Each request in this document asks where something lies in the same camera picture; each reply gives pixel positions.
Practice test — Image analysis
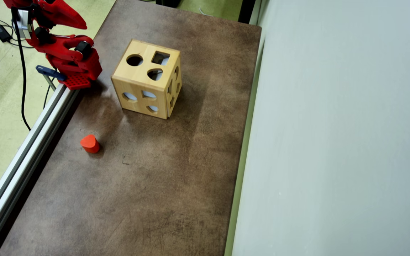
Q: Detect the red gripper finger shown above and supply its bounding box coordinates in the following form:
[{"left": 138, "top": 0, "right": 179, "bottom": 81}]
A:
[{"left": 51, "top": 0, "right": 88, "bottom": 30}]

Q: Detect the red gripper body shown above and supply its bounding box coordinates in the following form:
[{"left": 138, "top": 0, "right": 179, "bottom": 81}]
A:
[{"left": 31, "top": 0, "right": 59, "bottom": 30}]

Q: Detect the wooden shape sorter box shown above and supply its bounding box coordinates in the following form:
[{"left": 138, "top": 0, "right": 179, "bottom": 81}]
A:
[{"left": 111, "top": 39, "right": 182, "bottom": 120}]

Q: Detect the black power adapter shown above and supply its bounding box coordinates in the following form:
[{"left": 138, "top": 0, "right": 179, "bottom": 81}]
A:
[{"left": 0, "top": 24, "right": 12, "bottom": 43}]

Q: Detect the blue table clamp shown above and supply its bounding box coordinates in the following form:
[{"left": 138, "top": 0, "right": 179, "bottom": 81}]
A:
[{"left": 36, "top": 65, "right": 67, "bottom": 91}]

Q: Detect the black furniture base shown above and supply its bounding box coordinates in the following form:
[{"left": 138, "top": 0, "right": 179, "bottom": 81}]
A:
[{"left": 155, "top": 0, "right": 182, "bottom": 8}]

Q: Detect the orange rounded wooden block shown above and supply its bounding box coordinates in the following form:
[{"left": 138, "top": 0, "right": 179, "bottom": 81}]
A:
[{"left": 80, "top": 134, "right": 100, "bottom": 154}]

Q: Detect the brown desk mat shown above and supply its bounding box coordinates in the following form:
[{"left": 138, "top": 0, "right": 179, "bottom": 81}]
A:
[{"left": 0, "top": 0, "right": 262, "bottom": 256}]

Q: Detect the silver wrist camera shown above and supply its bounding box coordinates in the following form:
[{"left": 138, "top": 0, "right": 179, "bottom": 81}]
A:
[{"left": 12, "top": 9, "right": 33, "bottom": 40}]

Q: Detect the thin black power cord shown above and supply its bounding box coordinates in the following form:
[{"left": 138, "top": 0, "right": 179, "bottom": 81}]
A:
[{"left": 0, "top": 17, "right": 35, "bottom": 49}]

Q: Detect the thick black camera cable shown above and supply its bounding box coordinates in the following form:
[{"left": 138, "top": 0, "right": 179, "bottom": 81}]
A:
[{"left": 11, "top": 7, "right": 32, "bottom": 131}]

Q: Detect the thin black cable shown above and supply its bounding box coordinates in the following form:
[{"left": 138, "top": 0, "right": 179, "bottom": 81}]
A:
[{"left": 43, "top": 68, "right": 57, "bottom": 109}]

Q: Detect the aluminium profile rail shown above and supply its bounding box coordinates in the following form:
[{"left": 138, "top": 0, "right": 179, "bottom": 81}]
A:
[{"left": 0, "top": 84, "right": 81, "bottom": 256}]

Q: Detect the black vertical post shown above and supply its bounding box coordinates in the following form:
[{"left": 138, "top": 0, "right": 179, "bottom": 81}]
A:
[{"left": 238, "top": 0, "right": 256, "bottom": 25}]

